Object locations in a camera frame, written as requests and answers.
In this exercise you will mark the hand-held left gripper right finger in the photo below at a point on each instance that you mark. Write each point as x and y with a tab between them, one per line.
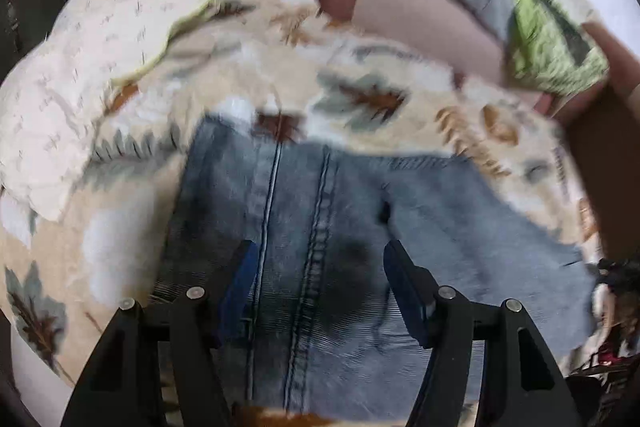
405	292

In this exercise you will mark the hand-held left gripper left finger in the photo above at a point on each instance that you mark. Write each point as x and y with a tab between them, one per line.
240	287

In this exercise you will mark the blue denim pants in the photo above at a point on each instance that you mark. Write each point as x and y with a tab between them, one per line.
340	207

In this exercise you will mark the white crumpled cloth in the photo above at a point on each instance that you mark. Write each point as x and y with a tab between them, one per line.
605	307

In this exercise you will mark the leaf print fleece blanket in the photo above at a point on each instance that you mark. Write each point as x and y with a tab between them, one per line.
425	72

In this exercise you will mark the white printed quilt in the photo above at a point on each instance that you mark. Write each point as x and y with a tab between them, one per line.
65	72

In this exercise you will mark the pink pillow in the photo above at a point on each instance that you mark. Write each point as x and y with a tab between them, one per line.
400	12

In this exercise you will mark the green cloth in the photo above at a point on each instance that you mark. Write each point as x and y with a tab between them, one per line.
545	47

